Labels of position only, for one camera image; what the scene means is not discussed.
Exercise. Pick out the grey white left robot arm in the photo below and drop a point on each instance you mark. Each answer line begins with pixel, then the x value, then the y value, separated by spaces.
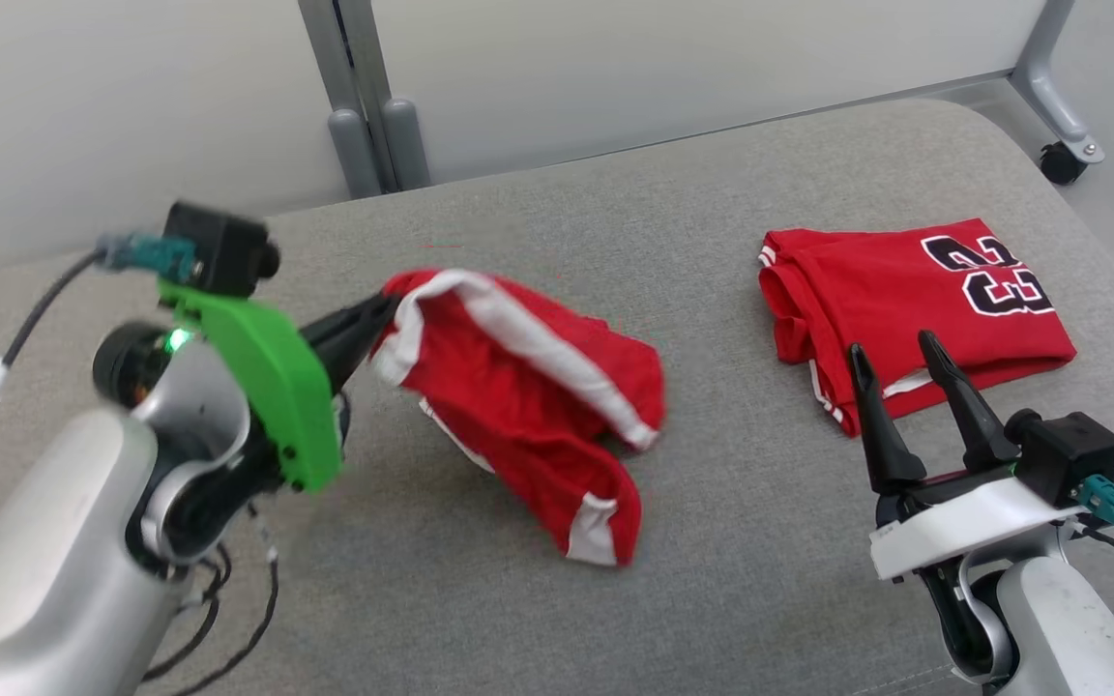
pixel 44 541

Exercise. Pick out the red basketball jersey number 23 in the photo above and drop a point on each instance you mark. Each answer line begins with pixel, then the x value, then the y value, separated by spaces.
pixel 866 290

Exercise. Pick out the grey partition support leg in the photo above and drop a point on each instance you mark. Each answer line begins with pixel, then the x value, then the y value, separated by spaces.
pixel 1036 58

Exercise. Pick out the teal left camera connector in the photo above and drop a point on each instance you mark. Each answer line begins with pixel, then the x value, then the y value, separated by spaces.
pixel 151 256

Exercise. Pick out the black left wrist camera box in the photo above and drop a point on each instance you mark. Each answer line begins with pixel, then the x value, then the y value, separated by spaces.
pixel 219 246

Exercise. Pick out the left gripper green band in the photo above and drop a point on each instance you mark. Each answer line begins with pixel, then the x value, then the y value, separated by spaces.
pixel 277 377

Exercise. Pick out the red shorts with white stripes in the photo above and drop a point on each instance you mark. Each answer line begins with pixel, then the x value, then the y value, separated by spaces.
pixel 518 387

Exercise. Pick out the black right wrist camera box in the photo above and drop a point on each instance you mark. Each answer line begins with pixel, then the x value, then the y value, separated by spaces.
pixel 1070 454

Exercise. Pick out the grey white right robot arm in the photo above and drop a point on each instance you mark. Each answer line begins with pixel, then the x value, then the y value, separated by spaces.
pixel 1070 628

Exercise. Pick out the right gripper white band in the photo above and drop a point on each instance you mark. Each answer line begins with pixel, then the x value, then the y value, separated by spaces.
pixel 963 527

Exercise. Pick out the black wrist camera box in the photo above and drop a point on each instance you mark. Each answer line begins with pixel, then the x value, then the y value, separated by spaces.
pixel 1070 454
pixel 219 246

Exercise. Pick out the black caster wheel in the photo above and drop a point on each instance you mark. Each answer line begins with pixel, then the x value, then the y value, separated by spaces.
pixel 1062 166

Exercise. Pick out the grey double partition post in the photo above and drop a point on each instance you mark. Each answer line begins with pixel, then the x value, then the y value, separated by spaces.
pixel 405 145

